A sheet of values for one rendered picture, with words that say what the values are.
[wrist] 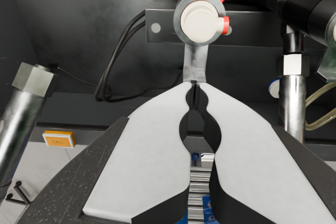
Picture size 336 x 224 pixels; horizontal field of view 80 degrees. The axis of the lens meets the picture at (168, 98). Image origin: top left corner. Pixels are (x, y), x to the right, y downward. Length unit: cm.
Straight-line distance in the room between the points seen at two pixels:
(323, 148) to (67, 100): 50
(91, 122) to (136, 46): 17
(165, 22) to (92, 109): 27
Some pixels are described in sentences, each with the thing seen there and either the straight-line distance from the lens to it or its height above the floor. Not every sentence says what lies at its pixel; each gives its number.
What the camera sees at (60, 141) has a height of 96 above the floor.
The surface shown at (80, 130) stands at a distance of 40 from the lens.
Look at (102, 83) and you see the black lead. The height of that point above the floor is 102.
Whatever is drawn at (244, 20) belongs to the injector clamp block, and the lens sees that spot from 24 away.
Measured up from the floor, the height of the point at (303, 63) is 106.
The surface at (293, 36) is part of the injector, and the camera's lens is 19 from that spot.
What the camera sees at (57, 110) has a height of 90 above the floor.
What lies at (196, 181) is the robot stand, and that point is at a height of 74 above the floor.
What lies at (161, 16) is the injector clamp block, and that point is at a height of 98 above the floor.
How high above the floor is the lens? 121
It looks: 57 degrees down
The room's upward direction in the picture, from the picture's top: 172 degrees counter-clockwise
